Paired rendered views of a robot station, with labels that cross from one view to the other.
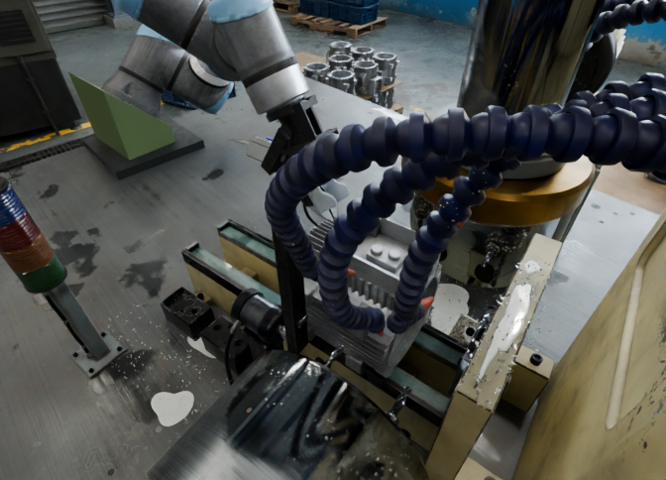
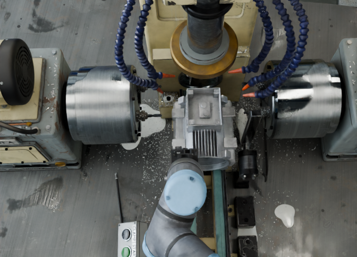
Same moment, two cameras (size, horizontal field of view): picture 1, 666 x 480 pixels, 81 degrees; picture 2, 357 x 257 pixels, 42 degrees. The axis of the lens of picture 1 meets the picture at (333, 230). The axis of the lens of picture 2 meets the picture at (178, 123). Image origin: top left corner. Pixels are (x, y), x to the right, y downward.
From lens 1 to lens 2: 1.21 m
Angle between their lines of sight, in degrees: 63
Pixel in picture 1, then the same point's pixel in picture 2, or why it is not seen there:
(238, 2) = (198, 177)
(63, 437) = (333, 245)
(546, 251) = (163, 52)
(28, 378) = not seen: outside the picture
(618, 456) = (255, 10)
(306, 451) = (299, 76)
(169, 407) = (287, 214)
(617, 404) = (230, 16)
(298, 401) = (290, 86)
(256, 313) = (253, 159)
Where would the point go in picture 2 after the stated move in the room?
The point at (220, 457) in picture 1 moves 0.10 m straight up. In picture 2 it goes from (317, 93) to (326, 78)
